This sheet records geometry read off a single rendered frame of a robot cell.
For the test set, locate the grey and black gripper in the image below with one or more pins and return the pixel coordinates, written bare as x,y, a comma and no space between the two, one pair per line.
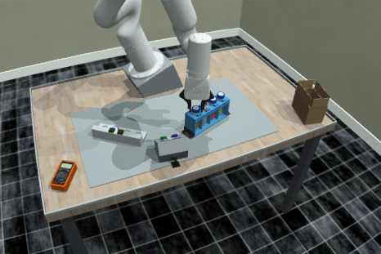
196,89

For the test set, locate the orange digital multimeter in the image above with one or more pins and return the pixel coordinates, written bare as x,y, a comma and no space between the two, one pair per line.
63,175

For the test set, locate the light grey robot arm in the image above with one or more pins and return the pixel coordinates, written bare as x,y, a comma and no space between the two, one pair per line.
108,13

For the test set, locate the small open brown cardboard box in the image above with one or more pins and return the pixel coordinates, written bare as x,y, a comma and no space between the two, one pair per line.
308,105

